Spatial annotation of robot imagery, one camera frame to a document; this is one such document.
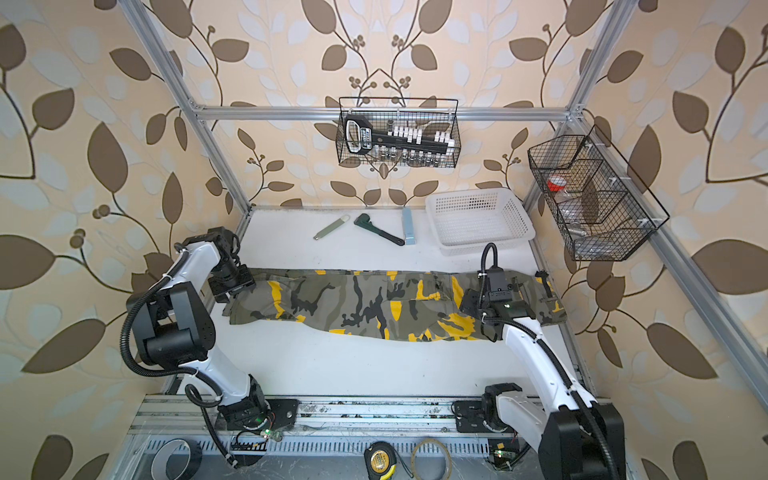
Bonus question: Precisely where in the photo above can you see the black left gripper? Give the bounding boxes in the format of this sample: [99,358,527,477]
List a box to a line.
[210,261,258,302]

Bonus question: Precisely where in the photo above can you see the white plastic basket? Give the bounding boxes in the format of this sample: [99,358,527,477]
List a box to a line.
[426,188,536,256]

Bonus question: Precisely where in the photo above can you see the camouflage trousers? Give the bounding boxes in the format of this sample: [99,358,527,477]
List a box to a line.
[223,267,568,343]

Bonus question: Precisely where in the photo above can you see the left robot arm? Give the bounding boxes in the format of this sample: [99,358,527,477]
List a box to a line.
[119,227,271,431]

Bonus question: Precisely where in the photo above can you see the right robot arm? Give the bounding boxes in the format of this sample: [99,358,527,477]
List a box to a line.
[460,243,627,479]

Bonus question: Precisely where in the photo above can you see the light blue sanding block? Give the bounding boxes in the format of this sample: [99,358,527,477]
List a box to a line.
[402,207,416,246]

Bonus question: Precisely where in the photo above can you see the pale green utility knife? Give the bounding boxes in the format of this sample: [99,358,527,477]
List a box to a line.
[313,215,350,241]

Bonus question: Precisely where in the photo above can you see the yellow tape measure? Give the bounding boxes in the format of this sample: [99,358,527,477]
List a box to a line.
[363,441,398,480]

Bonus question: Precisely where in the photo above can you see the black socket set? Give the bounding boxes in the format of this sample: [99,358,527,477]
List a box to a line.
[343,115,455,154]

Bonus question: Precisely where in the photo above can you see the grey tape roll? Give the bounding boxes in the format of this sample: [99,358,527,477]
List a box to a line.
[150,438,203,480]

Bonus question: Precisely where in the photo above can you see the black wire basket right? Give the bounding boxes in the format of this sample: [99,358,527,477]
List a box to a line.
[527,126,670,262]

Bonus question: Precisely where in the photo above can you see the black wire basket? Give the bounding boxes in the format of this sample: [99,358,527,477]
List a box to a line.
[335,95,462,169]
[527,126,670,262]

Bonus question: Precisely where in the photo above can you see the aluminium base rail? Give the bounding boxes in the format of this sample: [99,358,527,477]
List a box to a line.
[130,395,495,436]

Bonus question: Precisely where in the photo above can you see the aluminium frame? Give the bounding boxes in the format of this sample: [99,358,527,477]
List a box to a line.
[116,0,768,415]

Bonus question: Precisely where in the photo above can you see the black wire basket centre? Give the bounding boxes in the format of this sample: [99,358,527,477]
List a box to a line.
[335,95,462,169]

